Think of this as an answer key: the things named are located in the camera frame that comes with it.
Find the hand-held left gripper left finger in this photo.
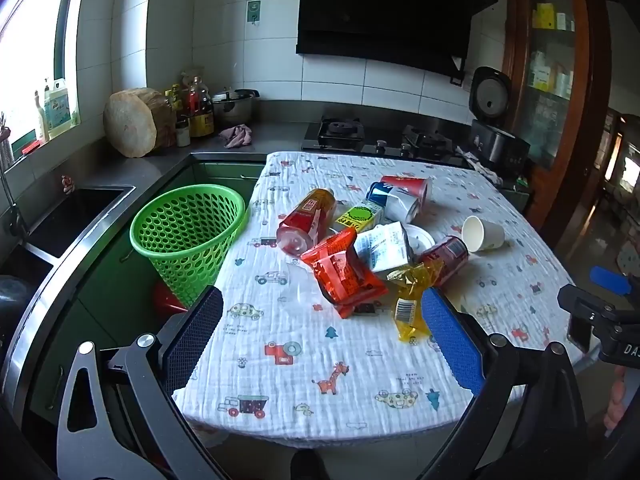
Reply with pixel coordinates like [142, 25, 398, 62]
[56, 286, 224, 480]

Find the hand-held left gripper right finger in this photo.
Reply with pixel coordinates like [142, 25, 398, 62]
[421, 287, 588, 480]

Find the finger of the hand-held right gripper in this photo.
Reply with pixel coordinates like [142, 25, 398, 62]
[589, 266, 632, 297]

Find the green plastic basket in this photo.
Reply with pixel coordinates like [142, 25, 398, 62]
[130, 184, 249, 308]

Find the white plastic cup lid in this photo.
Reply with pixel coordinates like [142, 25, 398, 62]
[402, 224, 436, 261]

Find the yellow green label bottle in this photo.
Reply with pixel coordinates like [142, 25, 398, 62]
[334, 199, 386, 233]

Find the person's right hand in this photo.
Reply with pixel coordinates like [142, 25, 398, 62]
[602, 366, 632, 431]

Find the yellow plastic wrapper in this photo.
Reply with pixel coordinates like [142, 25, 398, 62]
[386, 262, 443, 343]

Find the dark red can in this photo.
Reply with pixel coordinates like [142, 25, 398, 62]
[417, 236, 471, 281]

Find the white paper cup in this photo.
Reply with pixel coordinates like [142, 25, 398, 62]
[461, 215, 506, 253]

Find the white milk carton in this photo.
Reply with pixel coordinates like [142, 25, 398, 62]
[356, 221, 413, 281]

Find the printed white tablecloth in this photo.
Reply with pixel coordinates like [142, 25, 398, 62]
[172, 151, 576, 443]

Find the orange snack packet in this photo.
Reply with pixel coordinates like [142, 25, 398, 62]
[300, 228, 388, 319]

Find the clear plastic film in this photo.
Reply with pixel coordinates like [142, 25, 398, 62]
[285, 260, 326, 306]

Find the blue and white can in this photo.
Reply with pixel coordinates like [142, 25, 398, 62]
[366, 181, 421, 224]

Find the red tea plastic bottle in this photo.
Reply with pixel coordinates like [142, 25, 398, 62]
[276, 188, 337, 256]

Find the steel kitchen sink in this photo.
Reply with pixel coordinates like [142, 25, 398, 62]
[0, 186, 136, 271]

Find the crumpled grey cloth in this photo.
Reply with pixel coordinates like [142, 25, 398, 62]
[455, 150, 503, 183]

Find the wooden glass door cabinet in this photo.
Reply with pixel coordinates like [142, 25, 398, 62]
[502, 0, 613, 241]

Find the black rice cooker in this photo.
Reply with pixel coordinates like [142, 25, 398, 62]
[468, 66, 531, 176]

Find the pink rag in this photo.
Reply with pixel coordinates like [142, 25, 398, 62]
[218, 124, 253, 149]

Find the round wooden chopping block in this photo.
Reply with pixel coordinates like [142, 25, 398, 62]
[103, 87, 177, 158]

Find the black gas stove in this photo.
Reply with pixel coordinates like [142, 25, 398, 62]
[302, 116, 471, 166]

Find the steel cooking pot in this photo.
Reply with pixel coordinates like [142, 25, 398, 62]
[212, 88, 261, 128]

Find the large detergent bottle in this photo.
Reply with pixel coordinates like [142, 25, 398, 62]
[44, 78, 73, 138]

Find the slim white bottle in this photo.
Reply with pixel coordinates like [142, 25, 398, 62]
[34, 90, 48, 143]

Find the black range hood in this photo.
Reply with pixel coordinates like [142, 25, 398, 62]
[295, 0, 499, 78]

